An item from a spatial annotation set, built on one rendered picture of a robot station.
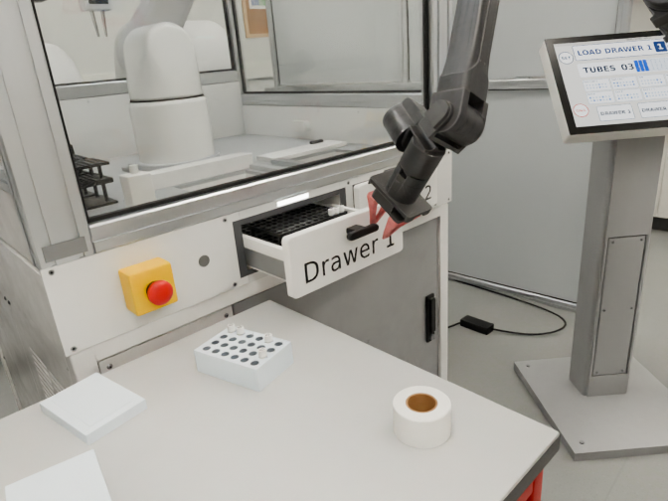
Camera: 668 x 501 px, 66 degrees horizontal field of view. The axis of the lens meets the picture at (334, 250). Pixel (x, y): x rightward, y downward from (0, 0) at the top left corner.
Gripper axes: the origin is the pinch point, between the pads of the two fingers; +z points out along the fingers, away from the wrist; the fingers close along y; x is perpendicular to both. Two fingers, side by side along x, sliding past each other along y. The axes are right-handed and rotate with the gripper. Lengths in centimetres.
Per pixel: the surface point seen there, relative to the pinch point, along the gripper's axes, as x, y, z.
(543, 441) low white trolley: 16.4, -40.6, -11.6
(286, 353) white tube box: 26.7, -10.1, 6.8
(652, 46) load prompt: -105, 8, -24
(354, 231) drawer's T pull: 5.8, 1.3, -0.4
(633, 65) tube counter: -97, 6, -20
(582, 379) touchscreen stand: -93, -50, 65
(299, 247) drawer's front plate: 16.0, 3.3, 1.4
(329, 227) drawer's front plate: 9.0, 4.2, 0.3
